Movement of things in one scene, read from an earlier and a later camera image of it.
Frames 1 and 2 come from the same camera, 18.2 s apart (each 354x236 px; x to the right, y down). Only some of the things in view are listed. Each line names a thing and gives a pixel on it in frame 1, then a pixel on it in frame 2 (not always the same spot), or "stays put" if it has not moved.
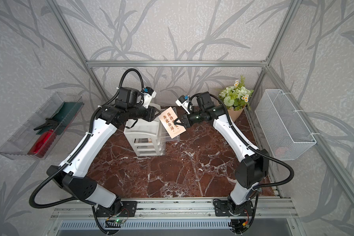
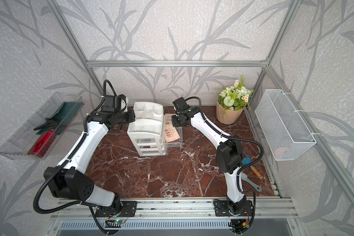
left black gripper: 150,115 → 132,116
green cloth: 65,115 stays put
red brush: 43,143 stays put
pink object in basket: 279,152 stays put
